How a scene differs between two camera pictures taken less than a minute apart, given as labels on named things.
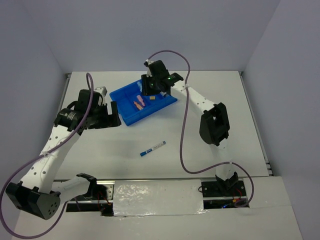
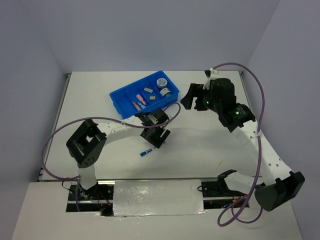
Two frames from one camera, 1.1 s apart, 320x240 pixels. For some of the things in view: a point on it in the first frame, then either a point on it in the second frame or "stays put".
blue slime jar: (164, 94) stays put
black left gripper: (114, 120) → (157, 140)
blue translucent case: (140, 84) → (141, 105)
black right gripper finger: (146, 83) → (187, 100)
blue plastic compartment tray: (131, 104) stays put
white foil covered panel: (157, 197) stays put
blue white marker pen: (143, 153) stays put
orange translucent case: (138, 106) stays put
